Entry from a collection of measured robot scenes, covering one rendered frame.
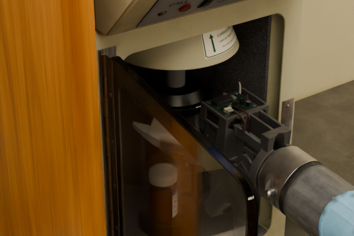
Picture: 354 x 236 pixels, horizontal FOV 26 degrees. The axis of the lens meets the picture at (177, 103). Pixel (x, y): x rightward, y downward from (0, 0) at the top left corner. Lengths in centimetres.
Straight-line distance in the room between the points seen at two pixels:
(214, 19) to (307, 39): 82
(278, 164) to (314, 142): 68
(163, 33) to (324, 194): 26
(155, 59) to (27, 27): 23
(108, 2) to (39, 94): 12
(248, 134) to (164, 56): 15
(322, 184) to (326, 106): 87
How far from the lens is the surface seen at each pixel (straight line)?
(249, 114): 96
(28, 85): 84
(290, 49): 106
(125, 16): 79
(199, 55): 98
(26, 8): 80
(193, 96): 105
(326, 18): 178
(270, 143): 92
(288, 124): 111
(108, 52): 87
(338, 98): 178
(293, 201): 89
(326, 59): 182
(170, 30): 91
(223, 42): 100
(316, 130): 163
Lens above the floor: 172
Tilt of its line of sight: 27 degrees down
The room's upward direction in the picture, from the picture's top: straight up
